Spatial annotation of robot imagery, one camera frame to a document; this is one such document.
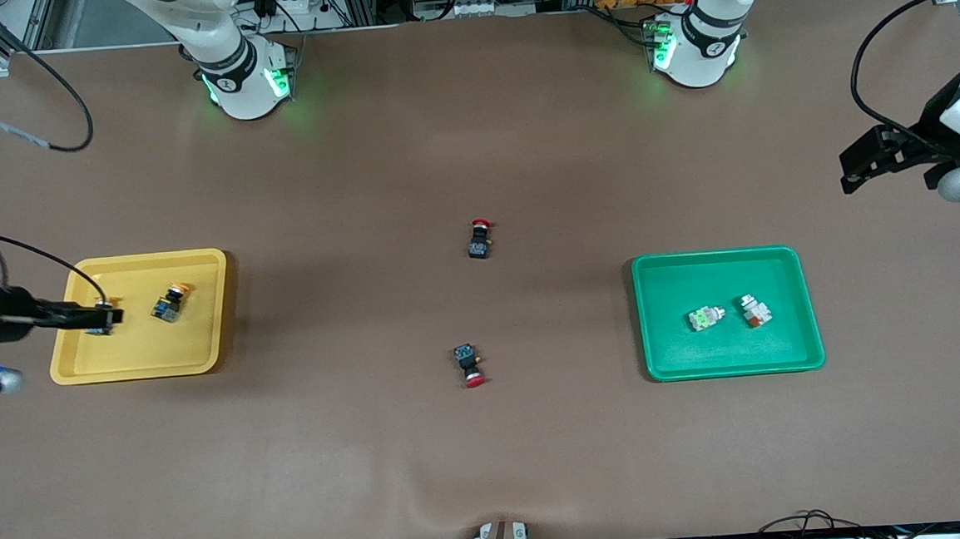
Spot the green push button white body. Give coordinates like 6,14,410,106
686,304,728,334
736,293,774,329

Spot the yellow plastic tray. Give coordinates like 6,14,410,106
42,248,235,387

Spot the green plastic tray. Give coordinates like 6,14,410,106
630,243,827,384

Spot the white power strip with plugs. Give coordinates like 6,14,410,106
251,0,354,36

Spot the red push button blue block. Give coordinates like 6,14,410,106
466,217,495,261
453,342,489,389

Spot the brown table mat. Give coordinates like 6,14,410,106
0,0,960,539

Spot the long white power strip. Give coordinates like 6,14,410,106
412,0,536,22

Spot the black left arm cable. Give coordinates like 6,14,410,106
845,0,960,143

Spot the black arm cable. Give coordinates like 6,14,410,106
0,0,110,314
845,0,960,143

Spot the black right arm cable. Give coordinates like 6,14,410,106
0,0,110,314

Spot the black cable bundle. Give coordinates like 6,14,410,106
754,500,960,539

